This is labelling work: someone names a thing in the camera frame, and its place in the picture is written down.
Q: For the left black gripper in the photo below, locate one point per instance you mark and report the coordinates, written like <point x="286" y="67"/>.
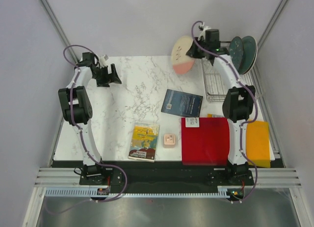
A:
<point x="114" y="78"/>

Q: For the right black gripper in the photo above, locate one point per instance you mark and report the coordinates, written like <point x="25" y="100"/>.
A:
<point x="192" y="53"/>

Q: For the pink and cream plate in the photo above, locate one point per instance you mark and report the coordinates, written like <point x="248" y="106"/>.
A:
<point x="180" y="61"/>

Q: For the dark teal speckled plate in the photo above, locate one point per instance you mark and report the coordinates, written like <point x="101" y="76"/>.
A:
<point x="236" y="51"/>

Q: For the grey-green plate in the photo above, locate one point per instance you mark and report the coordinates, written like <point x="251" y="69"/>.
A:
<point x="245" y="62"/>

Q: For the red and teal plate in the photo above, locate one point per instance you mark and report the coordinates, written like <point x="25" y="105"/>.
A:
<point x="252" y="51"/>

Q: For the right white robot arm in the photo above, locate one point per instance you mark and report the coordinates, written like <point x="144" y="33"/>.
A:
<point x="239" y="102"/>

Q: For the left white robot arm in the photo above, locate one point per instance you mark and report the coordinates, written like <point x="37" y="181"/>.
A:
<point x="77" y="111"/>

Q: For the dark blue booklet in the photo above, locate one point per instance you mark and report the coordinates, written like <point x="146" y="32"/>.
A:
<point x="182" y="104"/>

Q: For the white label card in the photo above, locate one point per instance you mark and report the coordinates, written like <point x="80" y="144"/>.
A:
<point x="192" y="122"/>

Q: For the yellow paperback book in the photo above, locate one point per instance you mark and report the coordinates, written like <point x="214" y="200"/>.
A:
<point x="144" y="141"/>

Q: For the small pink box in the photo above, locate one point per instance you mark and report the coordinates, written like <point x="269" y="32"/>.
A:
<point x="169" y="140"/>

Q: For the red folder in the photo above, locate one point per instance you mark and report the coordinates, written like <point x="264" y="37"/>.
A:
<point x="207" y="145"/>

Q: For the orange folder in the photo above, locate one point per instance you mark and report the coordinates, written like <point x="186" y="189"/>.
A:
<point x="257" y="144"/>

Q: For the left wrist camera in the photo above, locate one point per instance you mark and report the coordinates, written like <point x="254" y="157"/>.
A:
<point x="103" y="60"/>

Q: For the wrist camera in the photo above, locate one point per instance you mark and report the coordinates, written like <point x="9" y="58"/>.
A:
<point x="203" y="30"/>
<point x="103" y="60"/>

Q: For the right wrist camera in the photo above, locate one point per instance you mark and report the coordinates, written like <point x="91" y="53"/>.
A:
<point x="203" y="30"/>

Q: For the metal wire dish rack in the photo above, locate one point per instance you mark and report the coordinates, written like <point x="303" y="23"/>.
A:
<point x="215" y="88"/>

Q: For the white slotted cable duct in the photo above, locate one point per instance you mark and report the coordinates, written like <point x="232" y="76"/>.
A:
<point x="94" y="192"/>

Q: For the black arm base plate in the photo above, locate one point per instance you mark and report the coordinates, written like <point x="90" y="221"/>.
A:
<point x="166" y="175"/>

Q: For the aluminium front frame rail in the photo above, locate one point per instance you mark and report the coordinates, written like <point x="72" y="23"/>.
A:
<point x="264" y="178"/>

